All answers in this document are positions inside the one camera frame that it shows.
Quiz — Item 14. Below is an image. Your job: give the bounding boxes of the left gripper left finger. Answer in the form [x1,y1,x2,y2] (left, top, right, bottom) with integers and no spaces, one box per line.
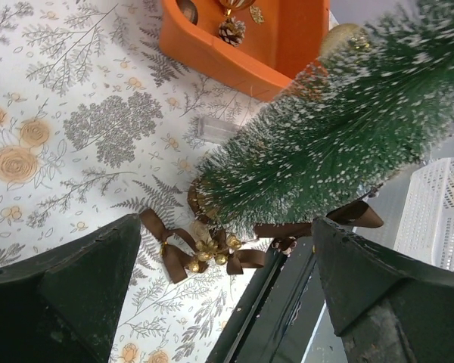
[0,214,141,362]

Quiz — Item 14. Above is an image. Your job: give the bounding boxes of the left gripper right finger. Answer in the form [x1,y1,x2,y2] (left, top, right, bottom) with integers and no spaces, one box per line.
[312,217,454,362]

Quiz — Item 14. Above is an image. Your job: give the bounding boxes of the brown leaf decoration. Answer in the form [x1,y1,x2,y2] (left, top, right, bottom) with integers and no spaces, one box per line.
[140,200,384,284]

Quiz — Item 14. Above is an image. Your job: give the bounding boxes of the small green christmas tree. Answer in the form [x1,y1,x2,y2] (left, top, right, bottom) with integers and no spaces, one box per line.
[191,1,454,231]

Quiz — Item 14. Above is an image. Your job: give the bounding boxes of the orange plastic bin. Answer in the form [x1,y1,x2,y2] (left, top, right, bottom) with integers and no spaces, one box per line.
[160,0,330,101]

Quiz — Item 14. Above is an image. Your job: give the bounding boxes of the gold glitter ball ornament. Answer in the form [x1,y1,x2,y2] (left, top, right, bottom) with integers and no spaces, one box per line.
[319,23,370,57]

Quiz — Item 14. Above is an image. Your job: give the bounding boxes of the white plastic container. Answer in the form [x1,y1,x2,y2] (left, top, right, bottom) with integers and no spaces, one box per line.
[394,157,454,272]

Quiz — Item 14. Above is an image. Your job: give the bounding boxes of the frosted pine cone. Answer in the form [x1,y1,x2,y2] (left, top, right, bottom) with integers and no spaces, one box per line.
[218,17,246,47]
[271,237,297,256]

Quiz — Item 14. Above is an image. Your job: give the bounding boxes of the floral patterned table mat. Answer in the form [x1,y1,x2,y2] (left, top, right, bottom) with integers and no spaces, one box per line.
[0,0,281,363]

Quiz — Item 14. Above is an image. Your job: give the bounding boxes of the small clear plastic piece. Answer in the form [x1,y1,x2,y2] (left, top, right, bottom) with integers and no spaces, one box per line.
[197,116,238,139]

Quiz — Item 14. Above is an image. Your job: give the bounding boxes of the gold leaf sequin ornament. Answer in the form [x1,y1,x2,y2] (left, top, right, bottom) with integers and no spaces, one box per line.
[249,5,264,24]

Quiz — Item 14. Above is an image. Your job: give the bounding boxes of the gold striped bauble ornament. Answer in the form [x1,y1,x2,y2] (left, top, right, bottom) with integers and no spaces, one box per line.
[218,0,256,17]

